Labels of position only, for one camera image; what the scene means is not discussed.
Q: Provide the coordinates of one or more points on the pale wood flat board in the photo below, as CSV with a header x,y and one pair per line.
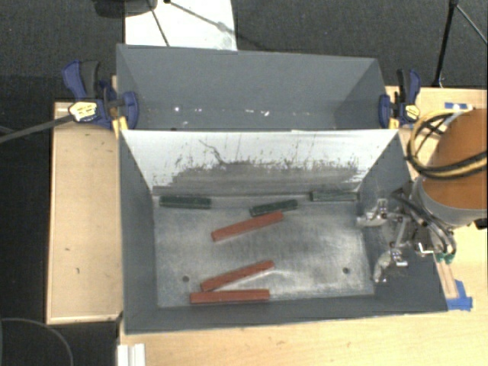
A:
x,y
85,219

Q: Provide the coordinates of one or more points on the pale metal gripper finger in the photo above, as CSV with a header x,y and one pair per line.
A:
x,y
386,262
375,216

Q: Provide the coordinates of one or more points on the grey metal bin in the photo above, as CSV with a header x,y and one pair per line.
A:
x,y
236,166

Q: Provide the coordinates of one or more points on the dark green flat block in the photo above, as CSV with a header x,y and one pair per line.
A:
x,y
185,202
333,196
273,207

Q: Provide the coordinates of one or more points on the red-brown flat block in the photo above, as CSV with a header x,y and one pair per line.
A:
x,y
237,276
229,296
248,226

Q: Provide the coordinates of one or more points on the black cylinder on white bracket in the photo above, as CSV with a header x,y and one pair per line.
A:
x,y
482,223

